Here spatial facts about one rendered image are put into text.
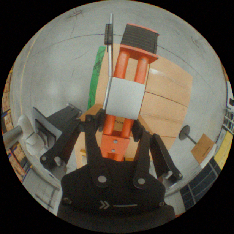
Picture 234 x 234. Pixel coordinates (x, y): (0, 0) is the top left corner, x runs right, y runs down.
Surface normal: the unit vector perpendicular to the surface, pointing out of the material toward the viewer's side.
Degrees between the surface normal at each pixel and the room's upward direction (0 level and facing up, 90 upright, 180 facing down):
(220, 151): 90
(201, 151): 90
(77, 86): 0
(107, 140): 0
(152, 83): 0
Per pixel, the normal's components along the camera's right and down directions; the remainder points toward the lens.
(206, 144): -0.80, -0.56
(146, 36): 0.00, 0.34
